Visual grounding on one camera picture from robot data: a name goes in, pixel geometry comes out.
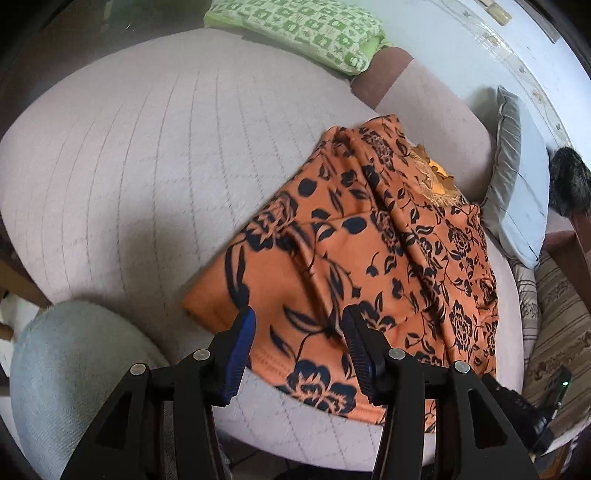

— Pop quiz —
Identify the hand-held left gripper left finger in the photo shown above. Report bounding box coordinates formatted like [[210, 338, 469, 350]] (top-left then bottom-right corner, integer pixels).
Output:
[[60, 307, 257, 480]]

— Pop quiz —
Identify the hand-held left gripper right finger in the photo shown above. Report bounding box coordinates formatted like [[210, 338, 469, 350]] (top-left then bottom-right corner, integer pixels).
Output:
[[341, 304, 540, 480]]

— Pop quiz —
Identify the orange floral garment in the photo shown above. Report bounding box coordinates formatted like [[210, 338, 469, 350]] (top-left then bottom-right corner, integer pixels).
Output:
[[182, 113, 502, 435]]

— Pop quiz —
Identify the beige striped sofa fabric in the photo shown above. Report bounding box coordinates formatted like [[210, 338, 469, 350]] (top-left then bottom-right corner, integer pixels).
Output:
[[508, 249, 591, 446]]

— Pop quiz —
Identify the light blue round cushion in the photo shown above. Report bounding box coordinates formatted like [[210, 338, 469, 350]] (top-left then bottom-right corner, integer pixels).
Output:
[[9, 299, 172, 480]]

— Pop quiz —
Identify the yellow fringed cloth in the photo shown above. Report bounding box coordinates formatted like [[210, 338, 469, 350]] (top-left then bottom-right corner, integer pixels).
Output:
[[412, 143, 465, 205]]

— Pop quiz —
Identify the pink quilted mattress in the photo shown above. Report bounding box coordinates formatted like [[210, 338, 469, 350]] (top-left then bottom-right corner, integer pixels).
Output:
[[0, 28, 527, 472]]

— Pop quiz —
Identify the grey blue pillow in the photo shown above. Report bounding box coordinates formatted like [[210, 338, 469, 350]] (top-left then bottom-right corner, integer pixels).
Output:
[[480, 85, 552, 271]]

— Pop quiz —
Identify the dark furry cushion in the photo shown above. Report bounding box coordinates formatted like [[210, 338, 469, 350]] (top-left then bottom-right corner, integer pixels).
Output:
[[547, 145, 591, 220]]

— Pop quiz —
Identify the pink and brown bolster cushion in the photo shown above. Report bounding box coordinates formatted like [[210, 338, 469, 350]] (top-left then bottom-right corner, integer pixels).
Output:
[[350, 46, 492, 204]]

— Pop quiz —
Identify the green patterned pillow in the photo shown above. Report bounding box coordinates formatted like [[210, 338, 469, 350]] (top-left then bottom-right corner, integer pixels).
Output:
[[203, 0, 393, 77]]

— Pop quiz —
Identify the wall switch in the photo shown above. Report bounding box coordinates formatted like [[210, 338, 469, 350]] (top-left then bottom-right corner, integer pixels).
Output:
[[480, 0, 514, 26]]

